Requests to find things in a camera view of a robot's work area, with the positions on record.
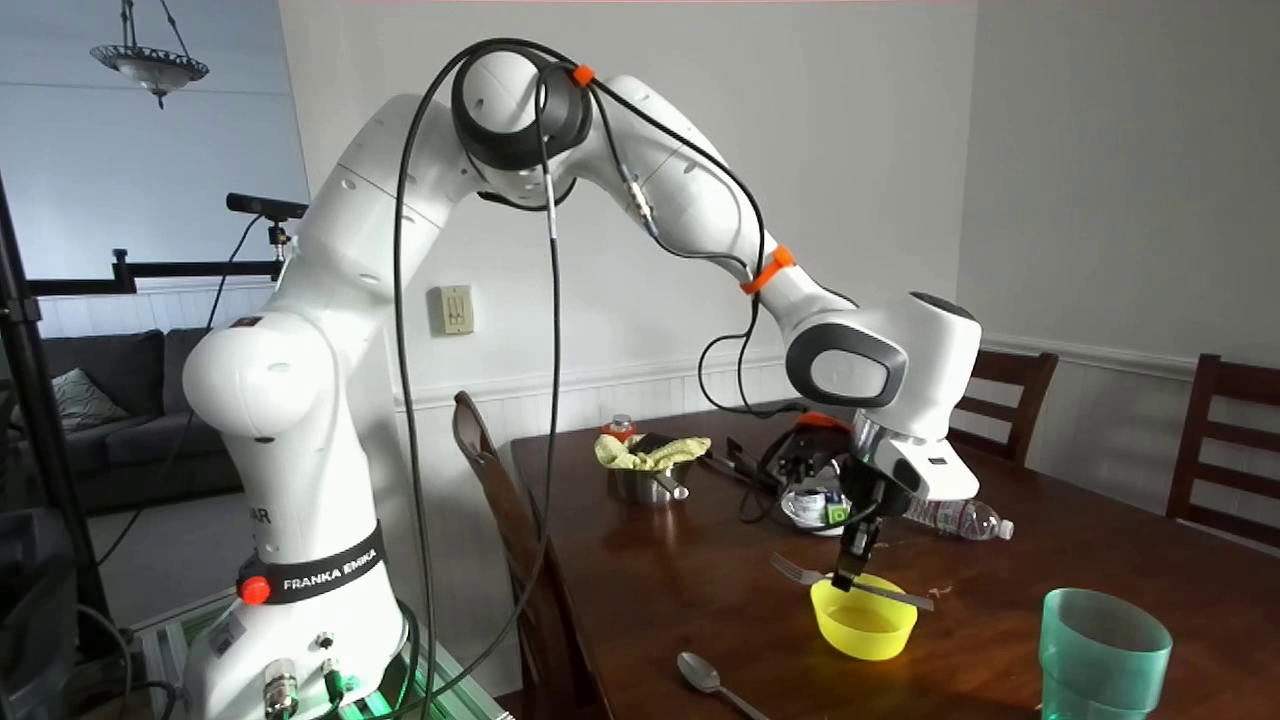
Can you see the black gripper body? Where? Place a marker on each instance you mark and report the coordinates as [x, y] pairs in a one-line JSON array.
[[882, 496]]

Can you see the silver fork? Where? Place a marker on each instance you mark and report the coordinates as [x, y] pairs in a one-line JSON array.
[[903, 596]]

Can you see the silver spoon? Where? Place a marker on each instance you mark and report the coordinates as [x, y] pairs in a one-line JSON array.
[[697, 671]]

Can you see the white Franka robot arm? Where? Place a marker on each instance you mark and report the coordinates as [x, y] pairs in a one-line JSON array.
[[332, 265]]

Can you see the small metal bowl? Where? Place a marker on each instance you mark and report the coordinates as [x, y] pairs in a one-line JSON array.
[[804, 514]]

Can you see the yellow plastic bowl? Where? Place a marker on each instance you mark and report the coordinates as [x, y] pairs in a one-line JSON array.
[[862, 637]]

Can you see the clear plastic water bottle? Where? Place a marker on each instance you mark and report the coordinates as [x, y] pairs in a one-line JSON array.
[[974, 522]]

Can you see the dark wooden chair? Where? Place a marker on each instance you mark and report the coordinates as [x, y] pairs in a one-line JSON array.
[[513, 533], [1202, 442], [1035, 401]]

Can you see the small metal pot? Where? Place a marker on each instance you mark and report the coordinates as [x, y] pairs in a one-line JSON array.
[[644, 489]]

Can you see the yellow-green cloth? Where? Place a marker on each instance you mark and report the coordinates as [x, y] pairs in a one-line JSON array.
[[626, 453]]

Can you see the teal translucent cup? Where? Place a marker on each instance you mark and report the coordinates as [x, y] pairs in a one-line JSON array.
[[1107, 661]]

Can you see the robot mounting stand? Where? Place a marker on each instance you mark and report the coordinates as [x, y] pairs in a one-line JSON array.
[[461, 696]]

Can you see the dark grey sofa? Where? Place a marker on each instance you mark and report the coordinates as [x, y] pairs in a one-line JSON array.
[[135, 444]]

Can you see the grey cushion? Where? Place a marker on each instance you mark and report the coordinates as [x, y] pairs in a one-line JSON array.
[[84, 398]]

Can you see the hanging ceiling lamp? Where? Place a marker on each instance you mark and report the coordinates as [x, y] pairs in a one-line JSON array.
[[150, 66]]

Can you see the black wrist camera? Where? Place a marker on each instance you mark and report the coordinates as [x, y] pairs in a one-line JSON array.
[[804, 453]]

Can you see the beige wall switch plate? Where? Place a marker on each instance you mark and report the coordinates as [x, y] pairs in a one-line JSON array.
[[450, 310]]

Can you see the black camera stand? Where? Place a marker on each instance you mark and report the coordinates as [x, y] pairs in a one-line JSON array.
[[43, 401]]

